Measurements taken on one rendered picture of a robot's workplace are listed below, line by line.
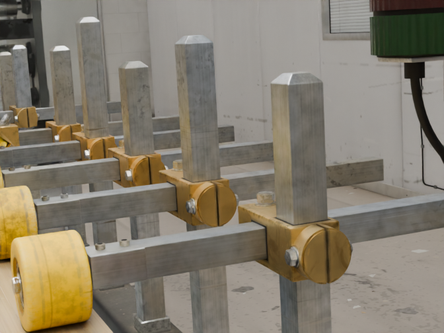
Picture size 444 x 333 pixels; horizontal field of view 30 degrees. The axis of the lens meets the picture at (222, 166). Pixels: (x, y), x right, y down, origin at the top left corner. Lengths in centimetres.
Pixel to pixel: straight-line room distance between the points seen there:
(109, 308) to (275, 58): 542
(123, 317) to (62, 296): 65
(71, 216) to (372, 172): 41
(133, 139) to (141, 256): 48
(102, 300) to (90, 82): 37
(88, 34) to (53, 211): 53
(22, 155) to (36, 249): 76
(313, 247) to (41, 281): 23
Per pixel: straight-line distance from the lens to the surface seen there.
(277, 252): 76
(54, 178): 122
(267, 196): 82
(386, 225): 84
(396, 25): 47
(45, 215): 96
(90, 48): 143
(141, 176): 118
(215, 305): 101
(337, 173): 109
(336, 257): 73
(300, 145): 73
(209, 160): 96
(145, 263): 73
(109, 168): 123
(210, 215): 95
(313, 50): 615
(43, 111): 222
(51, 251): 70
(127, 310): 138
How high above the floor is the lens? 115
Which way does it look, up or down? 10 degrees down
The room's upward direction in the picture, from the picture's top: 3 degrees counter-clockwise
